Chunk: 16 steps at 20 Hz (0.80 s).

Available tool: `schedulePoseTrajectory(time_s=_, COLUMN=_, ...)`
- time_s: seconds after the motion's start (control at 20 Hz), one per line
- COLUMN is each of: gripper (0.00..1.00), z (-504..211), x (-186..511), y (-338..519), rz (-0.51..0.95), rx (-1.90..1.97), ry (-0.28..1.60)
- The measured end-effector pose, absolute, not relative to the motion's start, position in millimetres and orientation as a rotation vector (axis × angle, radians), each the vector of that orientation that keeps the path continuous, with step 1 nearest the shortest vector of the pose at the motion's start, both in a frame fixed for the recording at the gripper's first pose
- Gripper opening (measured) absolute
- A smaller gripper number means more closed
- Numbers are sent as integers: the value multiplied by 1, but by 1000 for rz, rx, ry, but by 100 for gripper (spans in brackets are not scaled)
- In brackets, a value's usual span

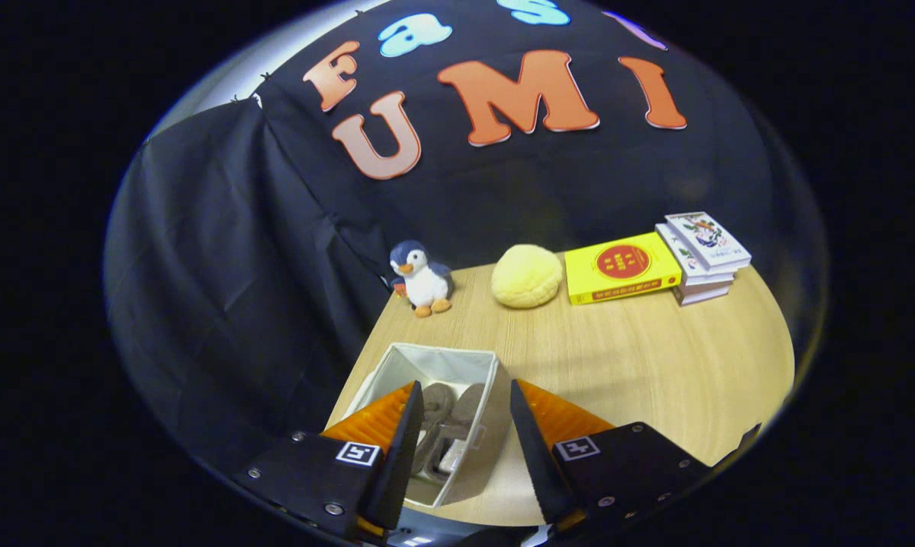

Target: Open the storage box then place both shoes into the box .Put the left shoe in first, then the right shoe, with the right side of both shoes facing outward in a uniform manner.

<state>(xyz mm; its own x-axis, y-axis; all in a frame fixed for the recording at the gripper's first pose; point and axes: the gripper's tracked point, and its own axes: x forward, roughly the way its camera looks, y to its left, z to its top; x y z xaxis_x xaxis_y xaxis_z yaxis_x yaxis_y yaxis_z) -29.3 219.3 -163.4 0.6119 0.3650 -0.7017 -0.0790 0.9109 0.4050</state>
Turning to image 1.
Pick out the penguin plush toy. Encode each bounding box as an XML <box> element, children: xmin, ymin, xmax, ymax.
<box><xmin>389</xmin><ymin>240</ymin><xmax>455</xmax><ymax>318</ymax></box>

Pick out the yellow book with red circle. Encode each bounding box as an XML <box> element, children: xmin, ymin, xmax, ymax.
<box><xmin>564</xmin><ymin>232</ymin><xmax>683</xmax><ymax>306</ymax></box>

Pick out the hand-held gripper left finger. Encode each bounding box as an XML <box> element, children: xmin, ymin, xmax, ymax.
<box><xmin>233</xmin><ymin>380</ymin><xmax>425</xmax><ymax>533</ymax></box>

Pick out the white book with pink spine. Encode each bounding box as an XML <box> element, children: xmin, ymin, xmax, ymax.
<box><xmin>673</xmin><ymin>280</ymin><xmax>734</xmax><ymax>307</ymax></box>

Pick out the yellow round plush bun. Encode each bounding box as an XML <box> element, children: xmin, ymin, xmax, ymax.
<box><xmin>491</xmin><ymin>244</ymin><xmax>563</xmax><ymax>309</ymax></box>

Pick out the beige fabric storage box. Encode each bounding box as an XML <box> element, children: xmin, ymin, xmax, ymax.
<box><xmin>342</xmin><ymin>343</ymin><xmax>513</xmax><ymax>508</ymax></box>

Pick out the brown shoe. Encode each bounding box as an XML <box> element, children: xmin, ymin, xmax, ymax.
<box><xmin>414</xmin><ymin>382</ymin><xmax>458</xmax><ymax>476</ymax></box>
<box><xmin>427</xmin><ymin>384</ymin><xmax>488</xmax><ymax>479</ymax></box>

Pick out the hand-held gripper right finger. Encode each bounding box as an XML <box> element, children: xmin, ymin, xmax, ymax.
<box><xmin>510</xmin><ymin>379</ymin><xmax>712</xmax><ymax>529</ymax></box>

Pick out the small white illustrated book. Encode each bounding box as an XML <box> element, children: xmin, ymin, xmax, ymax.
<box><xmin>664</xmin><ymin>211</ymin><xmax>753</xmax><ymax>275</ymax></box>

